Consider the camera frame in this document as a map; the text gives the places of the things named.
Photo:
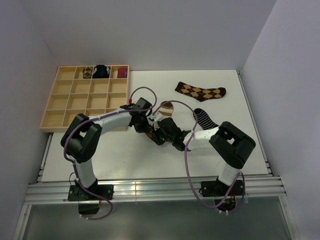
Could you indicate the rolled argyle sock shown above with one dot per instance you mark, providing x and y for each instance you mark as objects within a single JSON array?
[{"x": 87, "y": 72}]

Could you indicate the tan brown striped sock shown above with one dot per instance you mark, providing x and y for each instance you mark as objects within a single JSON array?
[{"x": 166, "y": 110}]

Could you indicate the brown argyle sock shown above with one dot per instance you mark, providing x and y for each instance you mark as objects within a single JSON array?
[{"x": 200, "y": 94}]

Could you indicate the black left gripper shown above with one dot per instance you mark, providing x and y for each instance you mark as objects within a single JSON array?
[{"x": 145, "y": 128}]

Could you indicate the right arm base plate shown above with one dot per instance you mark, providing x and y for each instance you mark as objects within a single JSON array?
[{"x": 215, "y": 188}]

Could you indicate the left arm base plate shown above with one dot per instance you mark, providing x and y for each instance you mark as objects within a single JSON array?
[{"x": 89, "y": 200}]

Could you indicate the wooden compartment tray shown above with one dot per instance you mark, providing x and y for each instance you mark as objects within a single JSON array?
[{"x": 72, "y": 95}]

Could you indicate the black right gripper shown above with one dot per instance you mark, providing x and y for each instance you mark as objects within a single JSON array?
[{"x": 155, "y": 137}]

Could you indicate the rolled black blue sock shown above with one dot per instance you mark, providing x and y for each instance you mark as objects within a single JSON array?
[{"x": 101, "y": 72}]

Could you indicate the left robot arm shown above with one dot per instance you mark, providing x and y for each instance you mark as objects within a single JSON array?
[{"x": 81, "y": 139}]

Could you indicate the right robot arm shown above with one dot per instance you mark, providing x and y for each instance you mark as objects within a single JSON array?
[{"x": 233, "y": 145}]

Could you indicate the black white striped sock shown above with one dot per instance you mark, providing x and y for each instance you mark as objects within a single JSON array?
[{"x": 203, "y": 119}]

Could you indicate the aluminium rail frame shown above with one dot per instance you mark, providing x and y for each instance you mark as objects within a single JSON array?
[{"x": 152, "y": 199}]

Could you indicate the rolled red sock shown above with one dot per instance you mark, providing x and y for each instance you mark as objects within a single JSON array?
[{"x": 122, "y": 72}]

